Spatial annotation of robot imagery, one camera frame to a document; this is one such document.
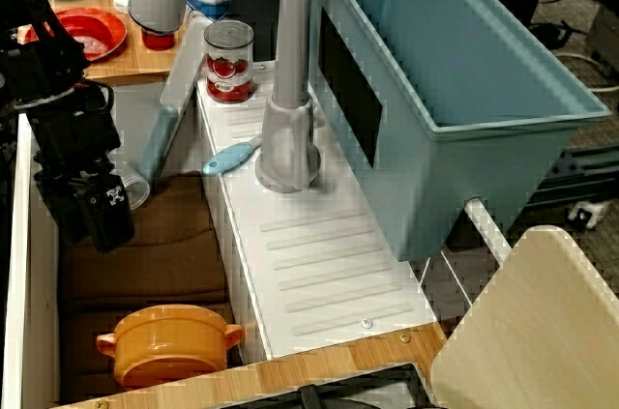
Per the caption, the white toy sink unit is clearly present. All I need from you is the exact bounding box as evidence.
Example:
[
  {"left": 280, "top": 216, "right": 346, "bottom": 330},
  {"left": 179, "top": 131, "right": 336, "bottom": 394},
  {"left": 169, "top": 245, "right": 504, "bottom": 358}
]
[{"left": 2, "top": 60, "right": 514, "bottom": 409}]

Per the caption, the light wooden board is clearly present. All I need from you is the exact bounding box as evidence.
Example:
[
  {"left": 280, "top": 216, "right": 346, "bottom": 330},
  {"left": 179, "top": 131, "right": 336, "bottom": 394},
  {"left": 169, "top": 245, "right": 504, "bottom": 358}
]
[{"left": 429, "top": 224, "right": 619, "bottom": 409}]

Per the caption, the aluminium frame rail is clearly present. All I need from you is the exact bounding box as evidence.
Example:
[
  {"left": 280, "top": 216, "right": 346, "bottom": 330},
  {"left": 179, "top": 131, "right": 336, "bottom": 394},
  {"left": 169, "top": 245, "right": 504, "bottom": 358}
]
[{"left": 526, "top": 147, "right": 619, "bottom": 207}]

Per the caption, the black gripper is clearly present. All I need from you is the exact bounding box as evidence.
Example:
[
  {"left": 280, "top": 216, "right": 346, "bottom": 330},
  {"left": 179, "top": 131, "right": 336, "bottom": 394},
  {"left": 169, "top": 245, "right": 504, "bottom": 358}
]
[{"left": 34, "top": 160, "right": 135, "bottom": 254}]

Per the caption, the orange toy pot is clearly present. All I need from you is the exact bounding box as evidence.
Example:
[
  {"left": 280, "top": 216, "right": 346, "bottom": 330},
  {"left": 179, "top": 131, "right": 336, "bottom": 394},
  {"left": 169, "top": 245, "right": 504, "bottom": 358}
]
[{"left": 95, "top": 304, "right": 246, "bottom": 391}]

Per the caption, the teal plastic bin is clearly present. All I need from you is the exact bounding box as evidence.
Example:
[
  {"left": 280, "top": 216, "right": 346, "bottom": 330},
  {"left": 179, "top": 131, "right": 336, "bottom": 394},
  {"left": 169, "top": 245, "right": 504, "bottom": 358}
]
[{"left": 309, "top": 0, "right": 611, "bottom": 263}]

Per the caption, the black stove grate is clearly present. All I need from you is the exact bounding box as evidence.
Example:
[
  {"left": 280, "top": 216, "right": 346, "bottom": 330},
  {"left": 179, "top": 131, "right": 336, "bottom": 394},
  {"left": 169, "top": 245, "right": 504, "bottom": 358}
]
[{"left": 202, "top": 363, "right": 436, "bottom": 409}]

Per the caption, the clear plastic cup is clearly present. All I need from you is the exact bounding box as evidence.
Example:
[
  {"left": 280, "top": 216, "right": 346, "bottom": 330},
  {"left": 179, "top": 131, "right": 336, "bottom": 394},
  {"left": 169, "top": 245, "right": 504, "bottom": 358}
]
[{"left": 113, "top": 161, "right": 152, "bottom": 211}]

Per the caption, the gray equipment box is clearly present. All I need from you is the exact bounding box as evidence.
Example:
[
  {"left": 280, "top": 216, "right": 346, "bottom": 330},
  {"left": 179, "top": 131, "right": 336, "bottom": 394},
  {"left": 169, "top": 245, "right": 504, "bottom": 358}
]
[{"left": 587, "top": 0, "right": 619, "bottom": 76}]

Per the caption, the utensil with light blue handle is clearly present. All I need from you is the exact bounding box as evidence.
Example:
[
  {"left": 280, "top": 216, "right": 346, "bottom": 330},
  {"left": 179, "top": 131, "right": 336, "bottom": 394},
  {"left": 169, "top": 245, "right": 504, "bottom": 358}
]
[{"left": 201, "top": 135, "right": 265, "bottom": 176}]

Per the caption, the glass jar grey lid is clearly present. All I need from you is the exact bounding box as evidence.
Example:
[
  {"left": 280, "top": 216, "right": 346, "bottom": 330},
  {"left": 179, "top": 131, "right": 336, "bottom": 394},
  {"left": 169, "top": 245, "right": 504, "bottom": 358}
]
[{"left": 202, "top": 20, "right": 256, "bottom": 104}]

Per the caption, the red plate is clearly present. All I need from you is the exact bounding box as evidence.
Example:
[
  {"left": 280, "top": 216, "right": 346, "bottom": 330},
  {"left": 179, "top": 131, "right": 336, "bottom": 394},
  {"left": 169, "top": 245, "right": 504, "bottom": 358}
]
[{"left": 23, "top": 7, "right": 129, "bottom": 63}]

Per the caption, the white cable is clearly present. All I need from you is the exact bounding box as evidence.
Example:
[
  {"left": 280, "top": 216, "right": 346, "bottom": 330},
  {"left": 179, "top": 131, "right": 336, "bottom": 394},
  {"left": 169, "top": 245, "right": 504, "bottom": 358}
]
[{"left": 553, "top": 49, "right": 619, "bottom": 92}]

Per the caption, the brown cloth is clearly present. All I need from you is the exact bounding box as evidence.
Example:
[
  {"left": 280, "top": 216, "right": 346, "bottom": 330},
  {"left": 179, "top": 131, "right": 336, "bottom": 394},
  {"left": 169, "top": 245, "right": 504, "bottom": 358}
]
[{"left": 57, "top": 171, "right": 243, "bottom": 391}]

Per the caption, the gray toy faucet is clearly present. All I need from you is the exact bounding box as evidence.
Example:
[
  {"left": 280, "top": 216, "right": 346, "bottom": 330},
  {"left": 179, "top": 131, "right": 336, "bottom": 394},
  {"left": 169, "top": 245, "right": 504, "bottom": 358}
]
[{"left": 128, "top": 0, "right": 324, "bottom": 195}]

